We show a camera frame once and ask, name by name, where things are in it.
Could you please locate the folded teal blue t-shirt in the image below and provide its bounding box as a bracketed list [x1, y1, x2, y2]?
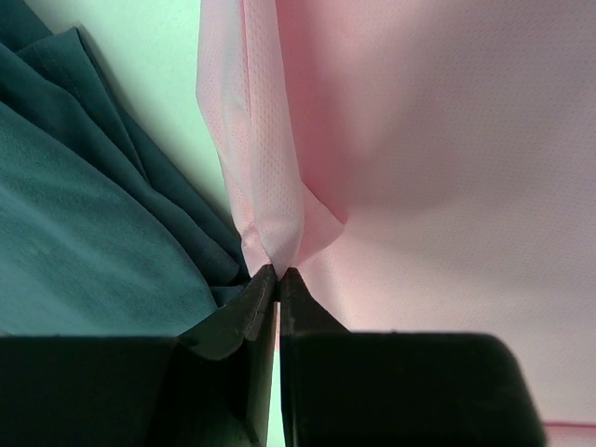
[1, 1, 249, 336]

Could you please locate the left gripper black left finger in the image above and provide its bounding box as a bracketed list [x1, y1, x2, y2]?
[1, 265, 277, 446]

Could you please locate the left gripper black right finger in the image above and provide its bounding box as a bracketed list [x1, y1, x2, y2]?
[278, 269, 547, 446]

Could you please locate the pink t-shirt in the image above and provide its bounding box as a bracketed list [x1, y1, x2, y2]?
[196, 1, 595, 446]

